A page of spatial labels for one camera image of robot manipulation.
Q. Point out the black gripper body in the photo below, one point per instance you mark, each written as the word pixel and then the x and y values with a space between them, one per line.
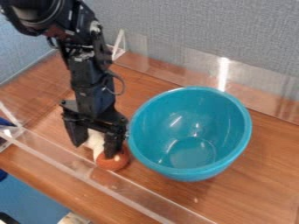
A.
pixel 94 106

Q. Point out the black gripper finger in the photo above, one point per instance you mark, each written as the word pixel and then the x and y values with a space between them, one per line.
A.
pixel 78 131
pixel 114 144

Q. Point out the brown toy mushroom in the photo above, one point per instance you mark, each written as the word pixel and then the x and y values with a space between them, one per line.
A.
pixel 106 158

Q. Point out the blue plastic bowl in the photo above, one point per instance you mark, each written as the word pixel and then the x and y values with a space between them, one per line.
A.
pixel 190 132

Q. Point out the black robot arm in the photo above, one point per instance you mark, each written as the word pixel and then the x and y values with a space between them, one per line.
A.
pixel 67 22

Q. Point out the clear acrylic front barrier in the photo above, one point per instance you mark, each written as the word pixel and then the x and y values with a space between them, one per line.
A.
pixel 110 183

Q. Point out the clear acrylic barrier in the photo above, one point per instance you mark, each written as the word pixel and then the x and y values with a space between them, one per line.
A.
pixel 110 183
pixel 265 91

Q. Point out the clear acrylic back barrier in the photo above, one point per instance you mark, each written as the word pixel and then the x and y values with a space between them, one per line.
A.
pixel 265 91

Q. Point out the clear acrylic corner bracket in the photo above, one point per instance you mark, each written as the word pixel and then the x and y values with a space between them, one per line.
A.
pixel 119 47

